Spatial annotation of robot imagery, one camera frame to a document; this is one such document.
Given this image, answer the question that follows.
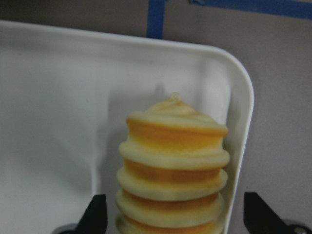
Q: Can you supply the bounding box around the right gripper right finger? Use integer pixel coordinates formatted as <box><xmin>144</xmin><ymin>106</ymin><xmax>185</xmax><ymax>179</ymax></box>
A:
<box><xmin>243</xmin><ymin>192</ymin><xmax>312</xmax><ymax>234</ymax></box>

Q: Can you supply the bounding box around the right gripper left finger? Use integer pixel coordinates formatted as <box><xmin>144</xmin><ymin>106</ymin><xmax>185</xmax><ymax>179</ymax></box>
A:
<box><xmin>58</xmin><ymin>194</ymin><xmax>107</xmax><ymax>234</ymax></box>

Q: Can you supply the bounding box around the yellow spiral bread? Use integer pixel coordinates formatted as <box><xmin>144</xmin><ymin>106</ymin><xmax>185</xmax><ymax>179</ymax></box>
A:
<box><xmin>116</xmin><ymin>93</ymin><xmax>230</xmax><ymax>234</ymax></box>

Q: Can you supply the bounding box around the white rectangular tray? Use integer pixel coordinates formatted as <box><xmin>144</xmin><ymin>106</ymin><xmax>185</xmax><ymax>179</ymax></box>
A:
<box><xmin>0</xmin><ymin>20</ymin><xmax>254</xmax><ymax>234</ymax></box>

